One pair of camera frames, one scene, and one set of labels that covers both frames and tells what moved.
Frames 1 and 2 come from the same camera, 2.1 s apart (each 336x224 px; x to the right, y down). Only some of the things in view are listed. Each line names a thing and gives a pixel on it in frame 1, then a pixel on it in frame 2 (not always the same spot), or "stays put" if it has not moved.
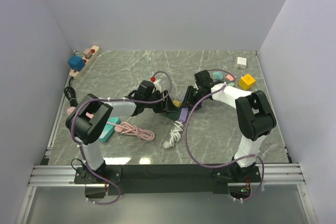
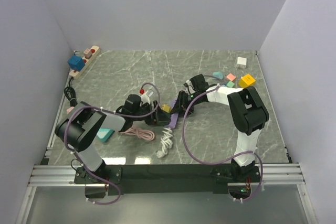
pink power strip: x=126 y=128 stays put
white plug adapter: x=241 y=62 stays put
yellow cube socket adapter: x=247 y=82 stays put
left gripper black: x=167 y=106 to x=153 y=118
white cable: x=175 y=135 to x=166 y=141
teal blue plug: x=218 y=75 stays put
